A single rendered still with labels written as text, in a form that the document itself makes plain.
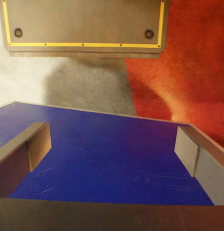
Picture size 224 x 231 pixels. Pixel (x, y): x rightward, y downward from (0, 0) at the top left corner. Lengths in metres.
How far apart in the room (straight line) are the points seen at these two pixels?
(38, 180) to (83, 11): 0.64
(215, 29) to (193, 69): 0.25
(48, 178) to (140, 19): 0.66
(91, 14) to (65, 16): 0.11
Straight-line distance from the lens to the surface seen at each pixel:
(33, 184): 0.42
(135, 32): 0.76
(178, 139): 0.16
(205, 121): 1.28
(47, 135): 0.16
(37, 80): 1.19
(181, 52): 1.14
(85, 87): 1.10
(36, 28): 0.83
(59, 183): 0.41
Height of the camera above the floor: 1.07
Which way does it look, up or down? 73 degrees down
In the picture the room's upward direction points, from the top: 175 degrees counter-clockwise
